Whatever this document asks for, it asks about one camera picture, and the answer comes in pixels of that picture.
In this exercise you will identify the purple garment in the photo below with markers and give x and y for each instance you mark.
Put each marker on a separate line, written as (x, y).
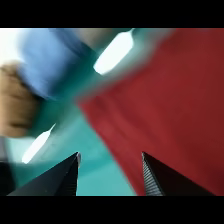
(50, 63)

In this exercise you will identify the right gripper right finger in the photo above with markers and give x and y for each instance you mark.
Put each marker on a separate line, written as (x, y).
(166, 181)

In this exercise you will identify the orange garment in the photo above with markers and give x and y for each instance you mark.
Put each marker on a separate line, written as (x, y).
(15, 100)

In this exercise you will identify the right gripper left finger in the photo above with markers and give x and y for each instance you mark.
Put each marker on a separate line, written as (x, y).
(58, 180)

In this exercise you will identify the red garment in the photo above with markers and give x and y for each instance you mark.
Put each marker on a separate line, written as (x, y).
(173, 100)

